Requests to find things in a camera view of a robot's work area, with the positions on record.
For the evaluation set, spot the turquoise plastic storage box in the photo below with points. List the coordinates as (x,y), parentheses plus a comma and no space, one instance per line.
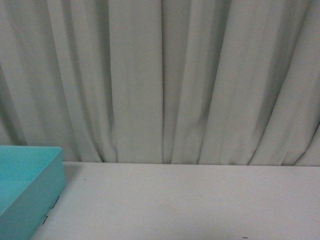
(31,180)

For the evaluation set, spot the grey pleated curtain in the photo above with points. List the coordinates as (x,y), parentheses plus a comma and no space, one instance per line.
(209,82)

